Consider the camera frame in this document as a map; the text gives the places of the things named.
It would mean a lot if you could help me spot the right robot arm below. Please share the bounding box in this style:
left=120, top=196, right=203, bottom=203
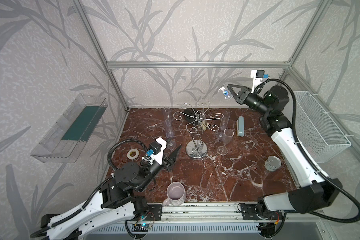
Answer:
left=228, top=79, right=360, bottom=224

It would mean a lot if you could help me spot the roll of tape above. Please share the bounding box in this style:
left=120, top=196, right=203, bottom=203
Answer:
left=127, top=149, right=140, bottom=160

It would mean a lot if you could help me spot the black yellow work glove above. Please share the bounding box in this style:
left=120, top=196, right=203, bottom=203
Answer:
left=182, top=109, right=210, bottom=131

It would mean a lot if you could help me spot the green circuit board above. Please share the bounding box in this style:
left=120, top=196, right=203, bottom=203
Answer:
left=132, top=222, right=154, bottom=232

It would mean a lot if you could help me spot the aluminium front rail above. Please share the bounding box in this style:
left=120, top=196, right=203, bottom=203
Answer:
left=92, top=201, right=328, bottom=224

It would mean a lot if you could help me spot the chrome wine glass rack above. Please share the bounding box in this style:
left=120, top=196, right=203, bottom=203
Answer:
left=173, top=100, right=224, bottom=160

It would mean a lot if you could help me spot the clear acrylic wall shelf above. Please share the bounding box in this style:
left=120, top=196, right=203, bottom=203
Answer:
left=31, top=94, right=108, bottom=163

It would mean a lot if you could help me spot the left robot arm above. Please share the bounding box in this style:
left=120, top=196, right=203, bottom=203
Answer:
left=30, top=138, right=182, bottom=240

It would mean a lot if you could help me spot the clear champagne flute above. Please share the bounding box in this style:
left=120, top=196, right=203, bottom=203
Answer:
left=217, top=129, right=235, bottom=156
left=218, top=86, right=233, bottom=100
left=163, top=107, right=177, bottom=150

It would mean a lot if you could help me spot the lilac ceramic mug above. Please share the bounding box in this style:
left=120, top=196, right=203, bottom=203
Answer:
left=162, top=182, right=186, bottom=208

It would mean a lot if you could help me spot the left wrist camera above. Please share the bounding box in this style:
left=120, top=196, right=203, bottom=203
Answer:
left=141, top=138, right=167, bottom=166

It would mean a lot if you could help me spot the white wire wall basket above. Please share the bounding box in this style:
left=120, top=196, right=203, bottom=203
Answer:
left=294, top=91, right=352, bottom=163

